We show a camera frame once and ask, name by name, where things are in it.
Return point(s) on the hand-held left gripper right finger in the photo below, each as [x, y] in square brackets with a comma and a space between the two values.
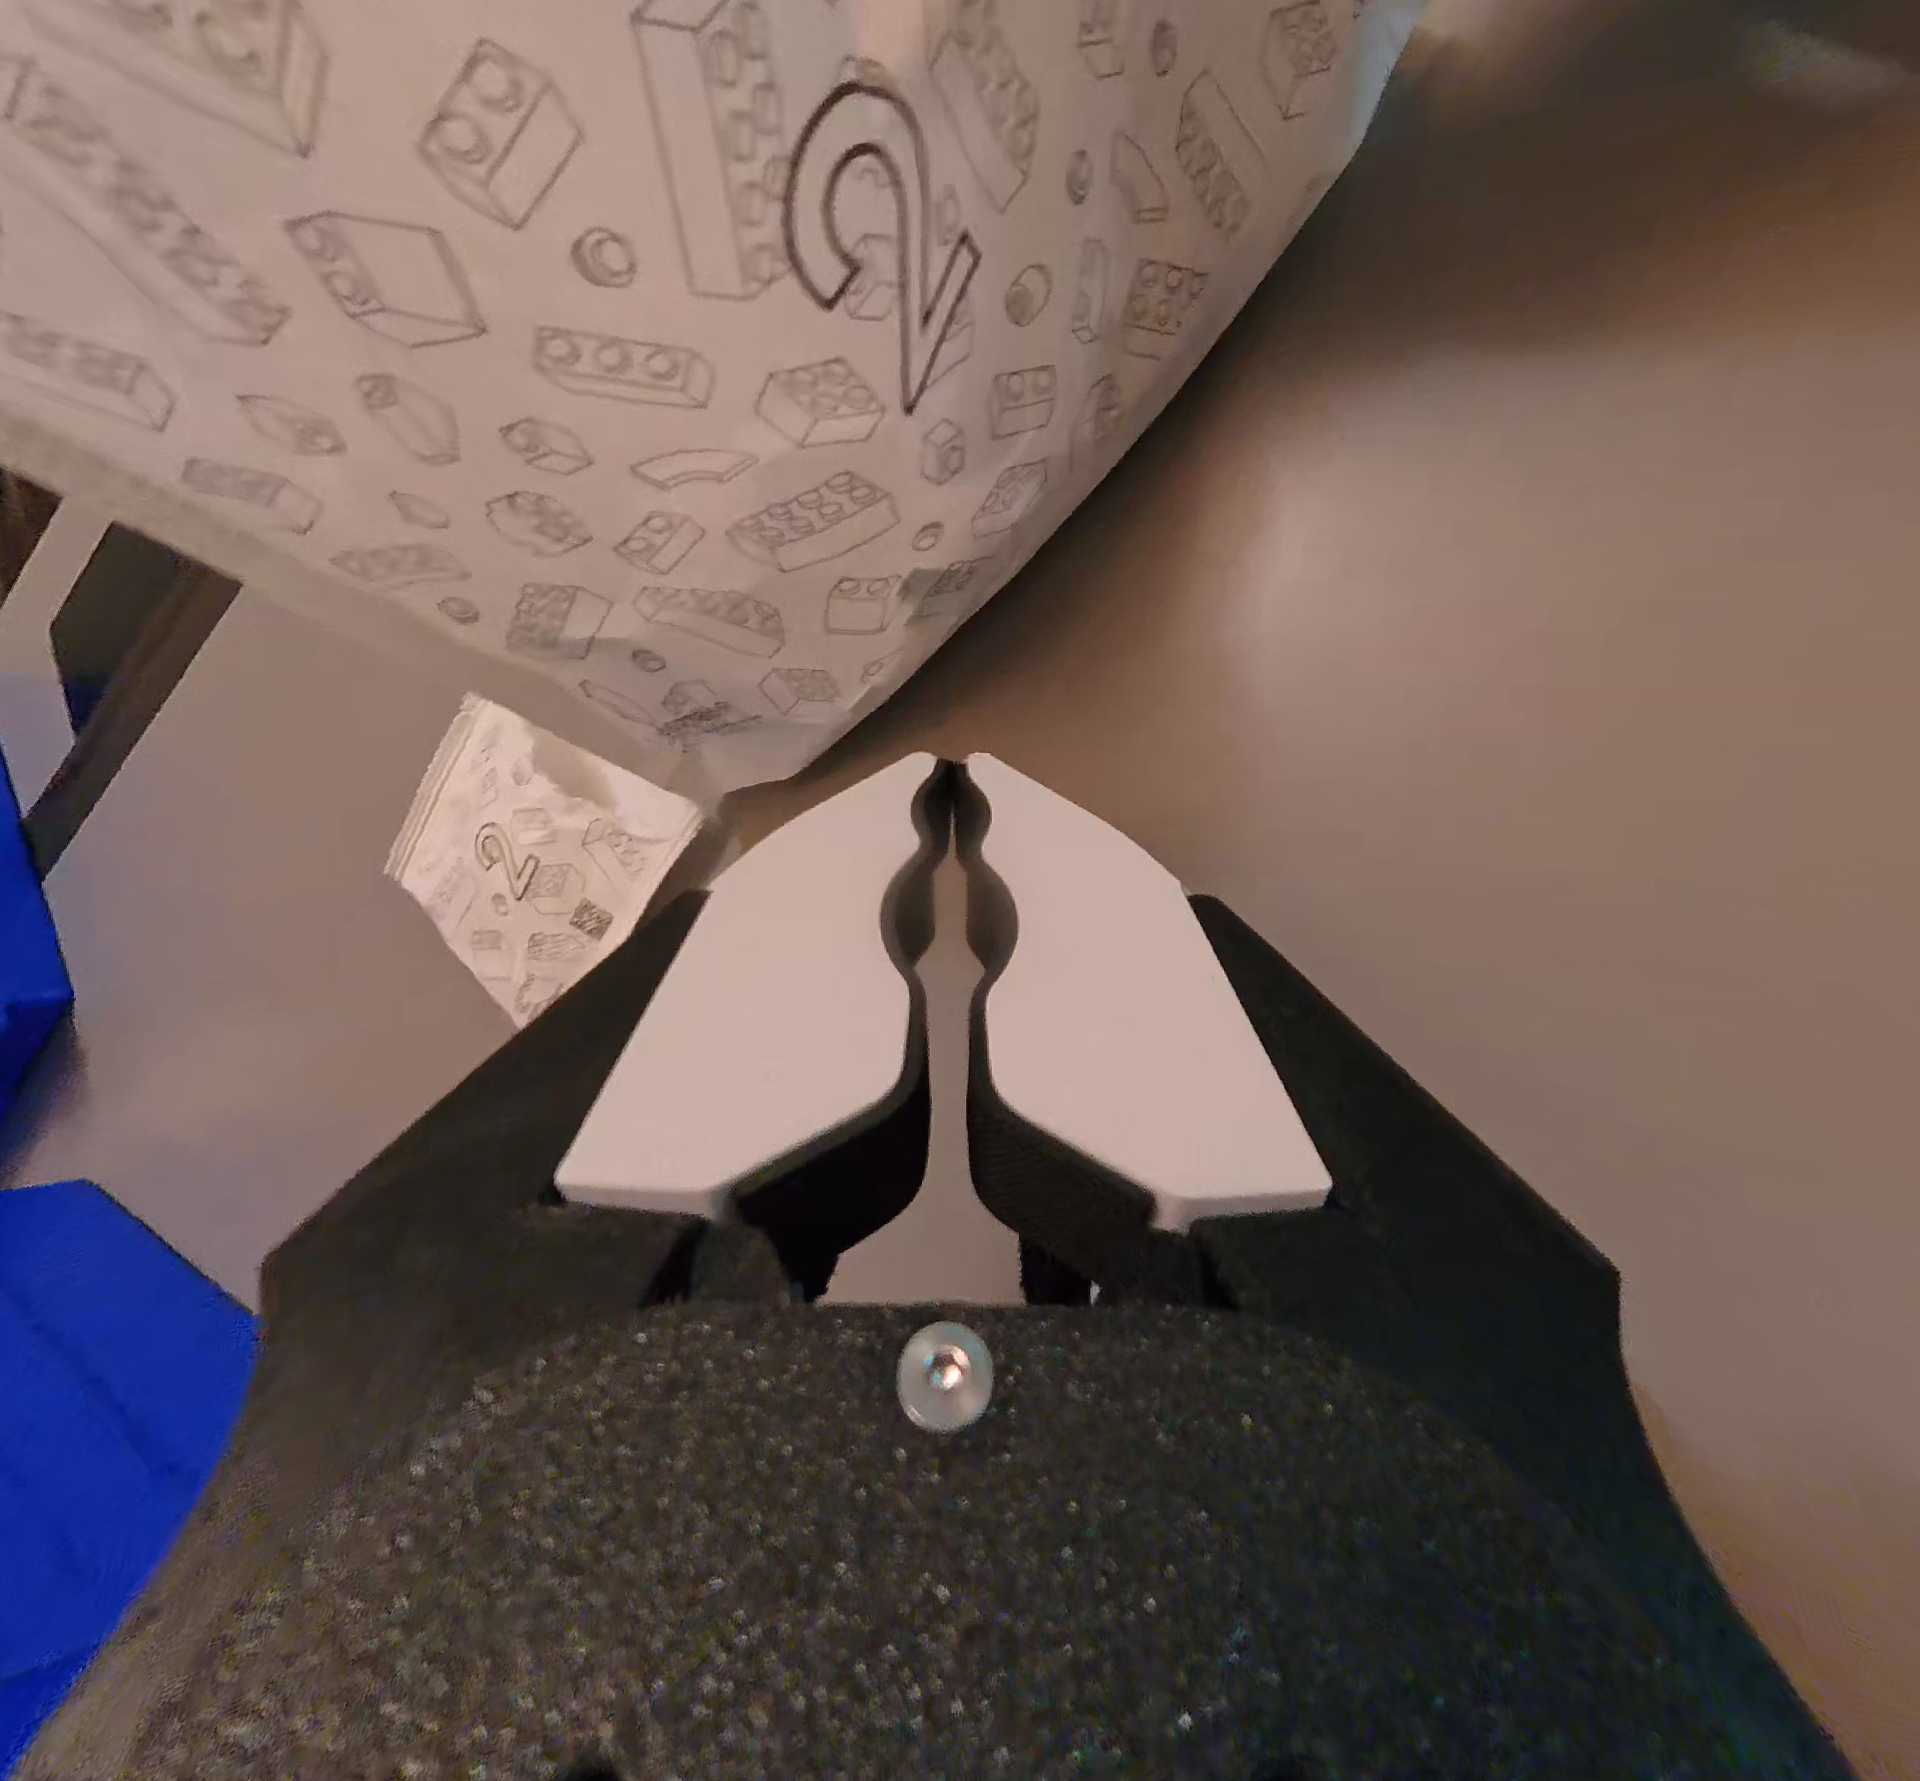
[1142, 1034]

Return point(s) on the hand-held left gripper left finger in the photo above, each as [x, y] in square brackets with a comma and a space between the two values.
[749, 1034]

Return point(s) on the small white printed paper bag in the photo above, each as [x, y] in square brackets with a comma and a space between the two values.
[526, 881]

